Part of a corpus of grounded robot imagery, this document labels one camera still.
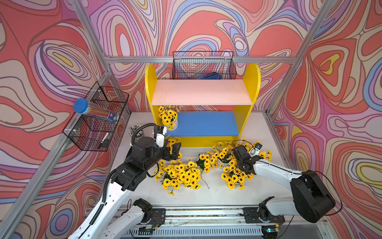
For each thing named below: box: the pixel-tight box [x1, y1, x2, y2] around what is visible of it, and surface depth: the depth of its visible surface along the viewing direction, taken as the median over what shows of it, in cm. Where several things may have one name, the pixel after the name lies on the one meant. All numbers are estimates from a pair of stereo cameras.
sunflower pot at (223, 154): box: [211, 141, 235, 168], surface depth 83 cm
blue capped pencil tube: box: [73, 98, 119, 123], surface depth 67 cm
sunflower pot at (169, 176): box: [153, 160, 183, 196], surface depth 75 cm
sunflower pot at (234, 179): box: [220, 159, 255, 190], surface depth 74 cm
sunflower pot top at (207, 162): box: [195, 152, 220, 174], surface depth 80 cm
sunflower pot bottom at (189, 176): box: [175, 160, 201, 191], surface depth 74 cm
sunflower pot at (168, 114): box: [158, 105, 180, 131], surface depth 82 cm
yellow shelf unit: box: [144, 63, 262, 147], surface depth 80 cm
